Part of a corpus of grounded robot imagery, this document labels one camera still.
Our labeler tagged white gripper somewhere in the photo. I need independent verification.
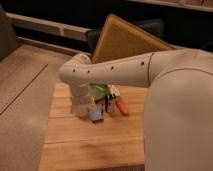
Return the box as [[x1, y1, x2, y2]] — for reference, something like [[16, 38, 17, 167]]
[[69, 84, 92, 117]]

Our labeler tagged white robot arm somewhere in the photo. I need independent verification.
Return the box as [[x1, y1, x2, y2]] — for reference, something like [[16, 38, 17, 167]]
[[59, 49, 213, 171]]

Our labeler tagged green bowl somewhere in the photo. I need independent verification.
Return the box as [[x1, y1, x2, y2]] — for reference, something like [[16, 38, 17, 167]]
[[90, 84, 108, 101]]

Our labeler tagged blue sponge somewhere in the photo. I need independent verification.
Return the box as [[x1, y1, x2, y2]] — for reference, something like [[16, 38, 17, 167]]
[[90, 103, 103, 123]]

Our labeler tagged orange carrot toy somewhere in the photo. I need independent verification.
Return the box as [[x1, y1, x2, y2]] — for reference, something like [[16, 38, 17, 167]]
[[116, 101, 129, 116]]

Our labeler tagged wooden board table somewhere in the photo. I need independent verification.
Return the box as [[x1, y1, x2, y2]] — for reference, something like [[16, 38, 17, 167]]
[[39, 83, 147, 171]]

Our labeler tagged yellow cushion panel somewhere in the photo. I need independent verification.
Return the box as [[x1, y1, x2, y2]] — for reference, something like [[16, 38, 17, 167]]
[[92, 14, 174, 63]]

